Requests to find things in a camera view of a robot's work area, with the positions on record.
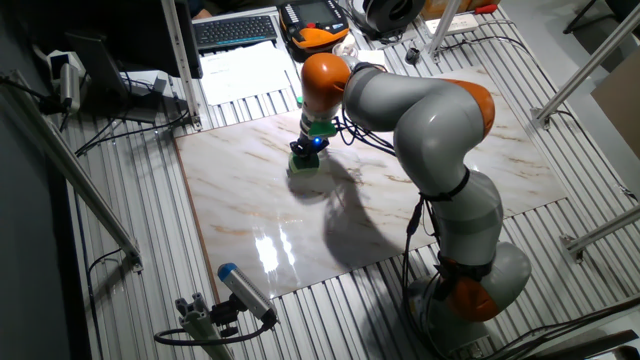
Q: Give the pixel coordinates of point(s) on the black keyboard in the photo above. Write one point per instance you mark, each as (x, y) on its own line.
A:
(235, 31)

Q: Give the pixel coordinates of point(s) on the white yellow sponge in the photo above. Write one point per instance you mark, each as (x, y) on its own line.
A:
(374, 56)

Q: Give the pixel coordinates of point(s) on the white power strip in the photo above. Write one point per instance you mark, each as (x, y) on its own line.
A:
(462, 22)

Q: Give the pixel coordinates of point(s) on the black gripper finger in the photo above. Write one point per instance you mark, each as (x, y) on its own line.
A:
(312, 156)
(296, 149)

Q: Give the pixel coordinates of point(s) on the brown cardboard box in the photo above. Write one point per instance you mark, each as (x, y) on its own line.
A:
(430, 7)

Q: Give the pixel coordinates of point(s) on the black chair base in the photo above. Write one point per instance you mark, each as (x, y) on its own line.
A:
(625, 7)

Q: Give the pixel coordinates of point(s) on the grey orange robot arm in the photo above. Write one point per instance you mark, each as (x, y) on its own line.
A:
(435, 125)

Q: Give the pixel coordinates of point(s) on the black monitor stand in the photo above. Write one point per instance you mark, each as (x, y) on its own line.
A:
(100, 65)

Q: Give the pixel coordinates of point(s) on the orange black teach pendant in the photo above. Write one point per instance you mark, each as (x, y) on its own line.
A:
(315, 32)

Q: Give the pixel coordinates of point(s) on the black computer monitor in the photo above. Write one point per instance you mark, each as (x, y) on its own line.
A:
(125, 30)

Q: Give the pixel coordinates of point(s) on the black round fan housing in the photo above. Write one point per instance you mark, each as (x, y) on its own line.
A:
(395, 15)

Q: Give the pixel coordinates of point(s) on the aluminium camera mount profile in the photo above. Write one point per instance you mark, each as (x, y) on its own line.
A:
(200, 325)

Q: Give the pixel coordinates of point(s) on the small black device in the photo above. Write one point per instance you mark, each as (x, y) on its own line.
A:
(412, 56)

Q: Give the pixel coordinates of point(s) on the silver camera with blue cap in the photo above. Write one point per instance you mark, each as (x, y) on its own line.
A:
(245, 290)

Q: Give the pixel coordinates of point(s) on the green sponge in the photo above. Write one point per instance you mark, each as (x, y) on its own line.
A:
(305, 165)

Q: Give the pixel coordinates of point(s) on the aluminium frame beam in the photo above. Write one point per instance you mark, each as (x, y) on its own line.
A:
(180, 60)
(75, 170)
(585, 67)
(605, 227)
(442, 30)

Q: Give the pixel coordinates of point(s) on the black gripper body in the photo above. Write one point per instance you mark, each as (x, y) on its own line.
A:
(310, 144)

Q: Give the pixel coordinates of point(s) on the printed white paper sheet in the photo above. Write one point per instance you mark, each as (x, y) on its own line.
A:
(245, 75)

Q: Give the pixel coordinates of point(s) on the brown cardboard sheet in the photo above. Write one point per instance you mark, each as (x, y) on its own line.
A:
(620, 110)

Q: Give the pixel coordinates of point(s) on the grey camera on mount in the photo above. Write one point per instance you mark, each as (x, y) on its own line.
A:
(70, 85)

